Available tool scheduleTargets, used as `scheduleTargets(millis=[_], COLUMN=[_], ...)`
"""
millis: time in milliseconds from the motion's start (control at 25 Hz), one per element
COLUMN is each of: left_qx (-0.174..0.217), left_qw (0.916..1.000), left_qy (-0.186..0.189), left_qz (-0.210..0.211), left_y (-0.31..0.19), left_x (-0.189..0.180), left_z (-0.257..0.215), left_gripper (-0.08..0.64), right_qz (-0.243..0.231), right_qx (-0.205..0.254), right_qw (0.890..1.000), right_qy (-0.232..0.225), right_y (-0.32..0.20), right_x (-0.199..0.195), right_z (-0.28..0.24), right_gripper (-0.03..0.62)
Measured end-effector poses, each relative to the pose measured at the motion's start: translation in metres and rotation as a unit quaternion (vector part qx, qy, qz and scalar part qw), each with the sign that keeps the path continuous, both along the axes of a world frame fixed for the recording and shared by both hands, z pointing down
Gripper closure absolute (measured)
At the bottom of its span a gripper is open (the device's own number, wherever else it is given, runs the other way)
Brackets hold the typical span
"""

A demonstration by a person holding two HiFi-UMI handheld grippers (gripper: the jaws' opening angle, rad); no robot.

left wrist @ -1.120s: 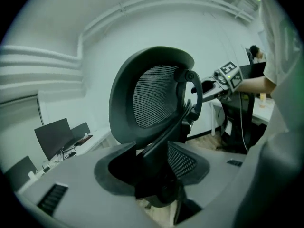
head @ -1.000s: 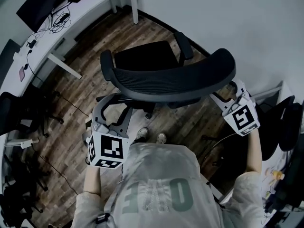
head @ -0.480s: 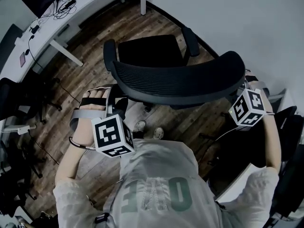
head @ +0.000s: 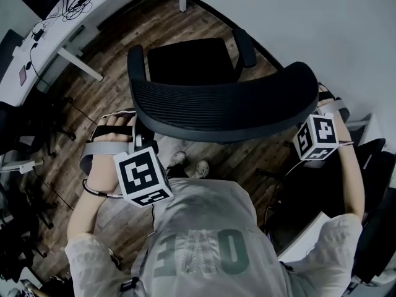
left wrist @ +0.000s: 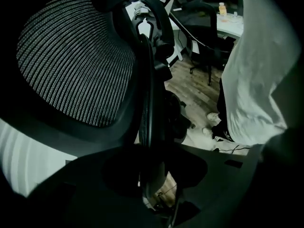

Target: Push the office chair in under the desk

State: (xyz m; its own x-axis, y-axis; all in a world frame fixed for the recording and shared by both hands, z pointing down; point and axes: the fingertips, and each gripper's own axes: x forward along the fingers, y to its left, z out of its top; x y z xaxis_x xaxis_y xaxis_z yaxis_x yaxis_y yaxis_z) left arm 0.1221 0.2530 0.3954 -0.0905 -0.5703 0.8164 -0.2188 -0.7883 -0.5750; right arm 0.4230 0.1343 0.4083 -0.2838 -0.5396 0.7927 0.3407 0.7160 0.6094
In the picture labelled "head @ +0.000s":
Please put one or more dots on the person's left forearm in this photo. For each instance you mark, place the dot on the person's left forearm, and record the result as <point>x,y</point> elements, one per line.
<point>92,196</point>

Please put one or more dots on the person's left shoe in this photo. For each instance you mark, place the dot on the person's left shoe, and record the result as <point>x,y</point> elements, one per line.
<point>179,159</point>

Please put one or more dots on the black trousers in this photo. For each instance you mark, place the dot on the black trousers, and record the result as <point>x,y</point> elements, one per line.
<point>178,171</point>

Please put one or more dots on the person's right shoe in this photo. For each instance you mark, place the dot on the person's right shoe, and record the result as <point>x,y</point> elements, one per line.
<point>201,167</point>

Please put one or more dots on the person's left hand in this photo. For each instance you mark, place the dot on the person's left hand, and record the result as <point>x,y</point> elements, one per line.
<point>119,121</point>

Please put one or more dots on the white printed t-shirt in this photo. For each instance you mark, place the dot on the white printed t-shirt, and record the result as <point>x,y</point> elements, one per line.
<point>201,227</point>

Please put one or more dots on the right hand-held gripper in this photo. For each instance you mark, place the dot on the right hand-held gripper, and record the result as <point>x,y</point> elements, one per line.
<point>323,131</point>

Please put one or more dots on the person's right hand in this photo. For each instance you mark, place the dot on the person's right hand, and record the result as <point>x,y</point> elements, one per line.
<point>323,102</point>

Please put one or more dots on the black mesh office chair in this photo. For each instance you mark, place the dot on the black mesh office chair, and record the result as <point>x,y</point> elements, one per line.
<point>216,104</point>

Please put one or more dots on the white power strip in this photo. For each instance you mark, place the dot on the white power strip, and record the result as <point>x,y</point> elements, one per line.
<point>27,167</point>

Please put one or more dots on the black plug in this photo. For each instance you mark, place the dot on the black plug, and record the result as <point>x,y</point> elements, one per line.
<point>28,65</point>

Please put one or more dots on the black power adapter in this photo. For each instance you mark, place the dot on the black power adapter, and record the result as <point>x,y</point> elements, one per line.
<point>38,36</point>

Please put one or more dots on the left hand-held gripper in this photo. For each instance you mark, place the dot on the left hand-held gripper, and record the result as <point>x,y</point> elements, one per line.
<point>139,172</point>

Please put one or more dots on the person's right forearm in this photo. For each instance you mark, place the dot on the person's right forearm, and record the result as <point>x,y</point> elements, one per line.
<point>351,181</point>

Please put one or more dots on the person's shoe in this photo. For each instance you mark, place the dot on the person's shoe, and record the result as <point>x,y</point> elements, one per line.
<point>201,167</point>
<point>179,159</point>

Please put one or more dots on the dark pink phone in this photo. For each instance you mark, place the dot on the dark pink phone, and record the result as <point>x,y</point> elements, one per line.
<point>23,76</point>

